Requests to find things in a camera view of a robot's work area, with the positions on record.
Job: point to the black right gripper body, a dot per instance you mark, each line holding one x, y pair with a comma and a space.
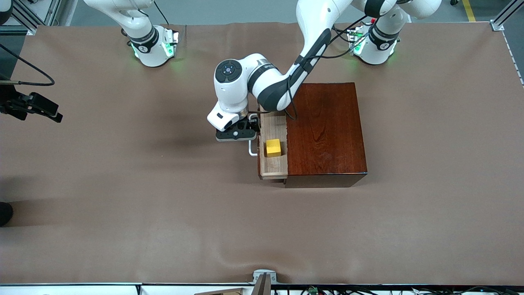
12, 103

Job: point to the yellow block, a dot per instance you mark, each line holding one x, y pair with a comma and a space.
273, 148

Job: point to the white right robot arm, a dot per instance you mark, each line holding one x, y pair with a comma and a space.
147, 45

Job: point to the dark red wooden cabinet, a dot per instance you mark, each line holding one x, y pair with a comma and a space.
327, 135

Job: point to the brown table cloth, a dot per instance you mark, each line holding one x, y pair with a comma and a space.
163, 184

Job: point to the black round object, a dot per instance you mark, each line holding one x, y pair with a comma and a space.
5, 214

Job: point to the green terminal connector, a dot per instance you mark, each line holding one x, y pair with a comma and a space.
313, 290

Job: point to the aluminium corner profile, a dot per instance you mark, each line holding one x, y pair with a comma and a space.
501, 20

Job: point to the aluminium frame profiles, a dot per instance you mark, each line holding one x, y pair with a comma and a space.
51, 10

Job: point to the grey metal post bracket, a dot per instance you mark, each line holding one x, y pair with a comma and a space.
262, 282

